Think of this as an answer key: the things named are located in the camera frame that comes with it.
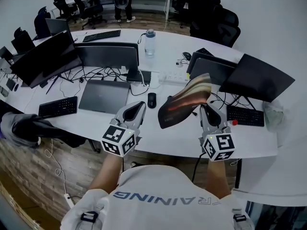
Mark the dark jacket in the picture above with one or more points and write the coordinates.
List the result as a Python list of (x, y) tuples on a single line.
[(26, 128)]

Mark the person's white shirt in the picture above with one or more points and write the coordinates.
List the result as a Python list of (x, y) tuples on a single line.
[(165, 200)]

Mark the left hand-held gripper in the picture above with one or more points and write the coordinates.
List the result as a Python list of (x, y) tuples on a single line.
[(121, 140)]

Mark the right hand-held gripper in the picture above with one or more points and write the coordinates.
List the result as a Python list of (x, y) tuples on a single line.
[(219, 145)]

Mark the black docking box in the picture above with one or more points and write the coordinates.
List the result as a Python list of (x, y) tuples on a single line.
[(136, 76)]

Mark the dark streaked mouse pad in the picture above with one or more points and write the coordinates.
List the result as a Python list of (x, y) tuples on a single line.
[(185, 99)]

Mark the crumpled clear plastic bag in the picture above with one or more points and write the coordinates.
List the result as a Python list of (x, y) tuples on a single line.
[(273, 115)]

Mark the large black monitor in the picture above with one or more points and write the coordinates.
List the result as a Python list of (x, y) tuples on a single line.
[(45, 59)]

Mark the person's left forearm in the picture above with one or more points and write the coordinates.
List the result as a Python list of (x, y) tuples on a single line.
[(106, 171)]

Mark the black keyboard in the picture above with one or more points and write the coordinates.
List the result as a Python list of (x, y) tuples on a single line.
[(58, 106), (205, 51), (102, 35), (245, 116)]

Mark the black office chair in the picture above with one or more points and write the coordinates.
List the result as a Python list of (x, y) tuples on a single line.
[(42, 21), (64, 7), (22, 41), (223, 27), (192, 1), (93, 14)]

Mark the person's right forearm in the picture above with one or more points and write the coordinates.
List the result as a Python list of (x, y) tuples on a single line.
[(216, 178)]

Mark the white floor power strip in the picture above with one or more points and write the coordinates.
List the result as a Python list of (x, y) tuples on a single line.
[(69, 200)]

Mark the black computer mouse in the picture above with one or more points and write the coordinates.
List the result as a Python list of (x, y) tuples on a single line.
[(151, 100), (186, 55)]

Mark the clear water bottle blue cap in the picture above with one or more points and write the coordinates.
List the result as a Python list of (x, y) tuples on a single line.
[(150, 43)]

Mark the small red round object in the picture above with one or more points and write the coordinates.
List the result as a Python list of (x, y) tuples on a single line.
[(235, 122)]

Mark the closed grey laptop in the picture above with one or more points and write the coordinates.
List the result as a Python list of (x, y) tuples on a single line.
[(104, 96)]

